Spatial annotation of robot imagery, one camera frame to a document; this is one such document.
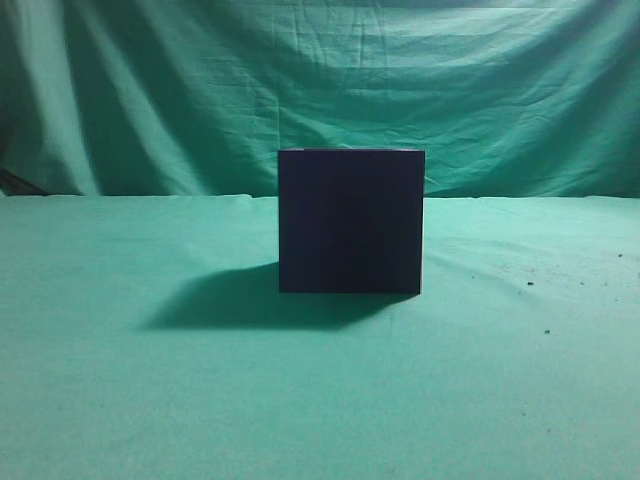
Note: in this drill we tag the dark blue groove box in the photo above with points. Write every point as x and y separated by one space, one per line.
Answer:
350 220

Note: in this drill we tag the green cloth backdrop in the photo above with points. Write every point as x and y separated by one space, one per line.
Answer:
507 98

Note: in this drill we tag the green table cloth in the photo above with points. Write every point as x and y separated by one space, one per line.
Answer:
146 338

